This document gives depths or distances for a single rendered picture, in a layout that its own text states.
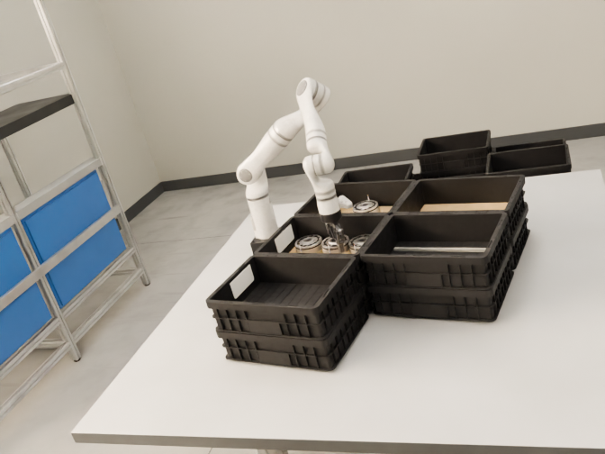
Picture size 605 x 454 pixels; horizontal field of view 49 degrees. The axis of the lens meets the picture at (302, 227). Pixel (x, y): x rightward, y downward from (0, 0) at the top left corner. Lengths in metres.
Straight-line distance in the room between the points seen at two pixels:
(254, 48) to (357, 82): 0.91
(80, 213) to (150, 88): 2.29
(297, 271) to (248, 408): 0.50
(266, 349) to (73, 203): 2.27
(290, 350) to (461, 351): 0.50
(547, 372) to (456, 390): 0.24
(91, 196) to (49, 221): 0.40
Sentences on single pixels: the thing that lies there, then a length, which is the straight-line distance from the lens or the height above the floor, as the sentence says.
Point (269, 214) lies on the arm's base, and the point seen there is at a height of 0.90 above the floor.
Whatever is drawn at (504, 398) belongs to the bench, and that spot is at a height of 0.70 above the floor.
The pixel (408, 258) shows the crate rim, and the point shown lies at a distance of 1.99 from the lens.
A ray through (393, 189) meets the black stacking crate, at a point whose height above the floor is 0.90.
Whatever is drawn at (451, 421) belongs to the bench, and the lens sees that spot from 1.74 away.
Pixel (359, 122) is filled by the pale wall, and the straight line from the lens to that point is 5.54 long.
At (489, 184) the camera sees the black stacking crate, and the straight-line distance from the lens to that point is 2.47.
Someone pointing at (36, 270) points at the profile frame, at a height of 0.61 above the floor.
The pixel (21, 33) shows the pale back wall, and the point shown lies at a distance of 5.37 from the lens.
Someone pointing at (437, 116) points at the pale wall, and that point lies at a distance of 5.42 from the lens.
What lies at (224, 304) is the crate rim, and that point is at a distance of 2.01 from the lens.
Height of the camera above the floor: 1.85
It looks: 23 degrees down
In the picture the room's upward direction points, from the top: 15 degrees counter-clockwise
